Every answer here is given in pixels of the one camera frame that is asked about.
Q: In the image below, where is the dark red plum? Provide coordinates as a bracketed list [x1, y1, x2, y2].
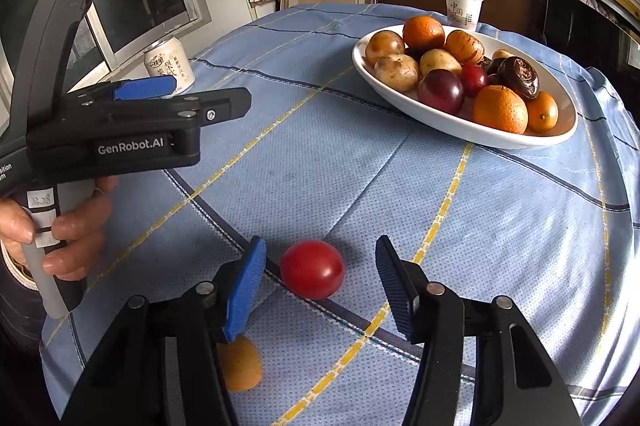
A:
[416, 69, 465, 115]

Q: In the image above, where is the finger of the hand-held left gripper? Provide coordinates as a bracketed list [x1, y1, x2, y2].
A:
[60, 74, 179, 102]
[25, 87, 252, 143]

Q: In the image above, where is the small tan fruit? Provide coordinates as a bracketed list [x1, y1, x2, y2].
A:
[216, 335, 263, 393]

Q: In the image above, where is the person's left hand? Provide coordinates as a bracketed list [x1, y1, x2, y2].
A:
[0, 176, 120, 281]

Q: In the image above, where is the cream beverage can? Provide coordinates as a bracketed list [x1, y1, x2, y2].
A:
[143, 36, 197, 95]

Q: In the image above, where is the blue plaid tablecloth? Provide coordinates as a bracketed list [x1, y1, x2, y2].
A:
[40, 2, 640, 426]

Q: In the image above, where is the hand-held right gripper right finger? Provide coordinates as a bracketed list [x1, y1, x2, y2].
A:
[375, 235, 583, 426]

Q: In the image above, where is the white oval plate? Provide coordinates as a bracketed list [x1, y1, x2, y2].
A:
[351, 24, 579, 151]

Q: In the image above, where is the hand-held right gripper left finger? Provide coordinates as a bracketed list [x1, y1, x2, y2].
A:
[70, 236, 268, 426]

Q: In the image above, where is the yellow speckled round fruit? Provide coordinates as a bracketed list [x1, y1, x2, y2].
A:
[373, 54, 420, 93]

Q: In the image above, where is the black chair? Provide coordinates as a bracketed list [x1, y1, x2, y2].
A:
[542, 0, 640, 71]

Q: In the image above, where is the white paper cup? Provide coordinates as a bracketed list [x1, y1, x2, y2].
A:
[444, 0, 485, 31]

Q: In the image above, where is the dark round object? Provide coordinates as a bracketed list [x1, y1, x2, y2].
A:
[0, 251, 56, 357]

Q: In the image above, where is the large orange mandarin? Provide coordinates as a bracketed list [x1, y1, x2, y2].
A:
[402, 15, 446, 52]

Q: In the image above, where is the brown speckled round fruit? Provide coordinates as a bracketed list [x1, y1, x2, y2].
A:
[364, 30, 406, 65]

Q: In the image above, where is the striped orange pear-shaped fruit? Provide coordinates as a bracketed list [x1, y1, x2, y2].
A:
[444, 29, 486, 65]

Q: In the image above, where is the red cherry tomato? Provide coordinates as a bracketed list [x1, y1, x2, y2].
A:
[460, 64, 489, 97]
[279, 240, 346, 299]

